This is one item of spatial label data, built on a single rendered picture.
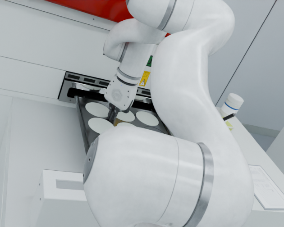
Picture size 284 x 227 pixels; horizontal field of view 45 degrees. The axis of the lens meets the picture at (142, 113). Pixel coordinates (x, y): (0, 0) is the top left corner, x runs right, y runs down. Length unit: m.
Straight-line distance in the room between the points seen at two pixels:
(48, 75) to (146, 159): 0.96
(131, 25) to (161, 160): 0.68
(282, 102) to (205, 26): 3.54
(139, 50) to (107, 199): 0.75
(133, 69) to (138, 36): 0.16
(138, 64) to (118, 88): 0.12
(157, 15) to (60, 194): 0.45
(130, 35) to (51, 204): 0.52
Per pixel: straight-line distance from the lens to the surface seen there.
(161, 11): 0.69
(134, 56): 1.12
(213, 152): 0.47
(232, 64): 3.50
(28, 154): 1.13
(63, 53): 1.30
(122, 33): 1.05
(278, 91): 4.02
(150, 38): 1.00
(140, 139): 0.42
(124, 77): 1.15
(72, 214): 0.87
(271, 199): 1.21
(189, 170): 0.43
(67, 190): 0.85
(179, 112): 0.53
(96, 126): 1.21
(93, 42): 1.29
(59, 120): 1.32
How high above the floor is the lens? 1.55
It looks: 27 degrees down
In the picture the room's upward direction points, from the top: 25 degrees clockwise
